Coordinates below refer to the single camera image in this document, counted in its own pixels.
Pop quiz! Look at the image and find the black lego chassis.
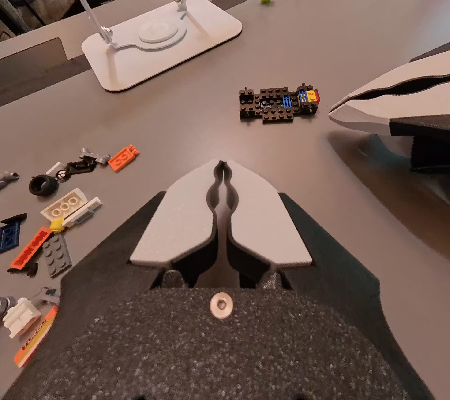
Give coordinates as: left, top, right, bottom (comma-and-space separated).
238, 83, 322, 124

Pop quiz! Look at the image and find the dark grey lego plate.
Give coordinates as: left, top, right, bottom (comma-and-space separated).
41, 234, 73, 279

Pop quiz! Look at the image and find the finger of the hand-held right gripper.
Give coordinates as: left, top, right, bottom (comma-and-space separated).
331, 51, 450, 109
328, 81, 450, 136

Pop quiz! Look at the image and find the white book stand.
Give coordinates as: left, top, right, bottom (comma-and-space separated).
53, 0, 244, 93

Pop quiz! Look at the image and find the pile of lego pieces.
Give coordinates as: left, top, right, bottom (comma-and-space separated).
0, 144, 141, 370

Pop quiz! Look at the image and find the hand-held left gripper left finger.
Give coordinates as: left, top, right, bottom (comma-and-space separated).
130, 159, 223, 268

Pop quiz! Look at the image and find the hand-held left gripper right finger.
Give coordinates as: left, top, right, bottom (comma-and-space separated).
225, 159, 313, 269

